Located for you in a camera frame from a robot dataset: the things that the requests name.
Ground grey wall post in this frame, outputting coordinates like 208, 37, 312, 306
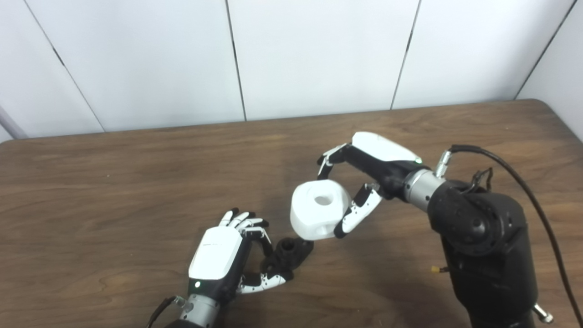
0, 106, 29, 139

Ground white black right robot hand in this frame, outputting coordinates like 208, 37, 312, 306
317, 132, 431, 239

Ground white cube block with holes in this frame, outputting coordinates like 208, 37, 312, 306
290, 179, 352, 241

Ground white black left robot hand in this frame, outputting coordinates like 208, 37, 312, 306
187, 208, 293, 305

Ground black plastic holder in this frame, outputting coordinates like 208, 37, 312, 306
260, 237, 315, 281

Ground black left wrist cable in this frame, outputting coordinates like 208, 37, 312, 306
147, 295, 186, 328

